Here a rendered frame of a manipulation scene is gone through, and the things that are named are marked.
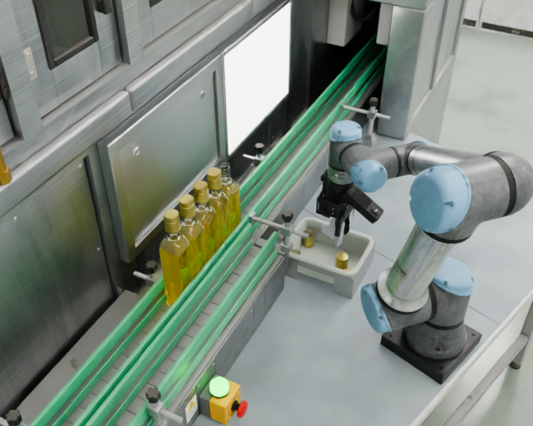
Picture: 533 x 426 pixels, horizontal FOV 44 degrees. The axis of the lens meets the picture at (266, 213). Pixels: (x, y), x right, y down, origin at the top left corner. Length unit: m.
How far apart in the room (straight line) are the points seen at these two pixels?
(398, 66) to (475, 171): 1.17
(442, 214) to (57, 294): 0.83
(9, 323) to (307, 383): 0.70
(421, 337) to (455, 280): 0.19
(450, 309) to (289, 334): 0.42
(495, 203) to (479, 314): 0.71
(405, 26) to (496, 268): 0.83
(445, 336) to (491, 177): 0.57
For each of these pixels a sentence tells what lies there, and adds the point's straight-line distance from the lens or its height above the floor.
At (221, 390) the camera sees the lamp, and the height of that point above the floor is 0.85.
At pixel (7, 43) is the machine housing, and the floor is 1.61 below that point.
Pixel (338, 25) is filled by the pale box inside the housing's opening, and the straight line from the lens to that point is 2.48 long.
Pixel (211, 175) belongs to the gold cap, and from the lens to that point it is 1.55.
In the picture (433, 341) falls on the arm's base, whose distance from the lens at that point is 1.66.
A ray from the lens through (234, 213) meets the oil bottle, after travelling 1.69.
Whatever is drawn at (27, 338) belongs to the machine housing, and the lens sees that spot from 1.48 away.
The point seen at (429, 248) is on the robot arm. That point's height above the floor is 1.23.
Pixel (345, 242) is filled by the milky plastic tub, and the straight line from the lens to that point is 1.92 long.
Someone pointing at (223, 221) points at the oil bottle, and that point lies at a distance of 1.63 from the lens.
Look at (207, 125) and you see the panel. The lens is 1.76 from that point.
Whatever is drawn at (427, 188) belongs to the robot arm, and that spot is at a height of 1.38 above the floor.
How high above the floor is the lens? 2.09
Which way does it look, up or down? 40 degrees down
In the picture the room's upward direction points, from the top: straight up
